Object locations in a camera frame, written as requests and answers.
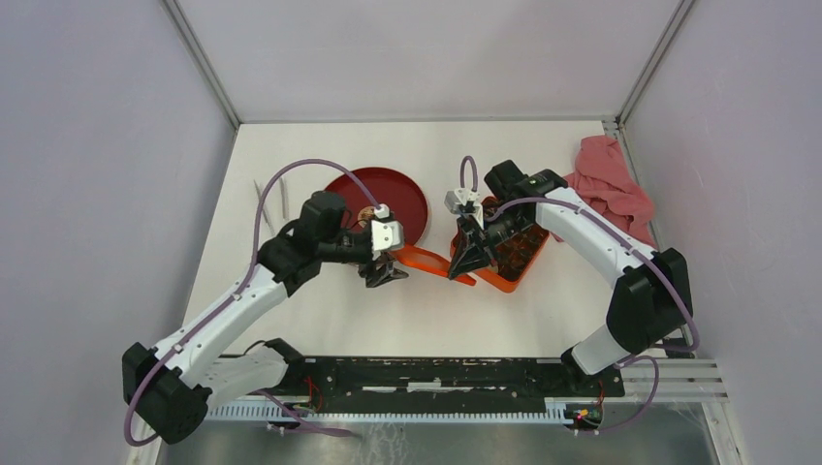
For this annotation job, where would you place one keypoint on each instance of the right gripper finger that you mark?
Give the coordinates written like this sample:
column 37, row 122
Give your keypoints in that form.
column 469, row 229
column 471, row 253

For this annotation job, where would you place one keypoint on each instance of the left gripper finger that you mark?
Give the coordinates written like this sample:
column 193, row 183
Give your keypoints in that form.
column 391, row 272
column 373, row 276

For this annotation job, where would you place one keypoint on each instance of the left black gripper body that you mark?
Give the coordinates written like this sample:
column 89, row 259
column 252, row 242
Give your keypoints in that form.
column 365, row 260

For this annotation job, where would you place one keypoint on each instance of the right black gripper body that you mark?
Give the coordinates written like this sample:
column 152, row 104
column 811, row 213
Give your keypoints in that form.
column 499, row 227

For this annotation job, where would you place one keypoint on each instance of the orange box lid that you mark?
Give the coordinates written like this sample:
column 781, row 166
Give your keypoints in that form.
column 423, row 260

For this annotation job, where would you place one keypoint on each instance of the orange compartment chocolate box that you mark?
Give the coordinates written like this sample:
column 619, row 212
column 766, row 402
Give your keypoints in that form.
column 515, row 256

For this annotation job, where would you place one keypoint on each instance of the metal serving tongs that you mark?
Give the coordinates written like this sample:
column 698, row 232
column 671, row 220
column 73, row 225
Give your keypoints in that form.
column 276, row 210

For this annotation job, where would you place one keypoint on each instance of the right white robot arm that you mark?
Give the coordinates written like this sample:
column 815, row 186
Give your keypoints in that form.
column 651, row 292

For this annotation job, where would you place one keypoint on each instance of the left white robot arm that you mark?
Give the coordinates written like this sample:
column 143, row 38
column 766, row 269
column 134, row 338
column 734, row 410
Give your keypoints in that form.
column 171, row 387

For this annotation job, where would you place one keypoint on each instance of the round dark red plate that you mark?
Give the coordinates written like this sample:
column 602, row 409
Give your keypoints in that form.
column 391, row 187

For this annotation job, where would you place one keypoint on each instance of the pink cloth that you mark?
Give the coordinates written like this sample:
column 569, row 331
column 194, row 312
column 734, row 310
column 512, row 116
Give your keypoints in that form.
column 602, row 179

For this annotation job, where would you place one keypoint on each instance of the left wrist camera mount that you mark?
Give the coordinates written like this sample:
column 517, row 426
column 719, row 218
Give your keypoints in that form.
column 387, row 234

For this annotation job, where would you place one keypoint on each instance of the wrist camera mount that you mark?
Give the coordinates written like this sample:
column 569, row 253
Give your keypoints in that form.
column 462, row 201
column 387, row 234

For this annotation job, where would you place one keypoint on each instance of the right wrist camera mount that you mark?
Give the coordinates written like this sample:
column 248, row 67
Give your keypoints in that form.
column 462, row 201

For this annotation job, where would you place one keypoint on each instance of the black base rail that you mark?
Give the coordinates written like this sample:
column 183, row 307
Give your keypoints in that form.
column 429, row 385

